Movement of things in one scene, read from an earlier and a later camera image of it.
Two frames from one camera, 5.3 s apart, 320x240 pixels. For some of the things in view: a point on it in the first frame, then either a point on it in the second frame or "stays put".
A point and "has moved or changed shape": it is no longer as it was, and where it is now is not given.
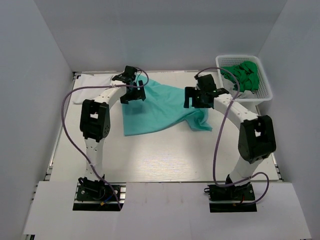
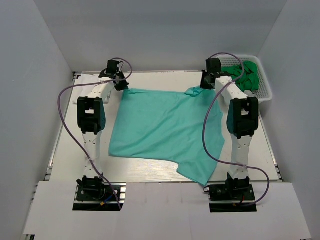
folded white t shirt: [86, 80] stays put
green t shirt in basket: [247, 74] stays put
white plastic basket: [264, 94] stays put
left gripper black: [125, 98] → [123, 86]
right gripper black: [191, 92] → [203, 85]
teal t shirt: [163, 110] has moved or changed shape
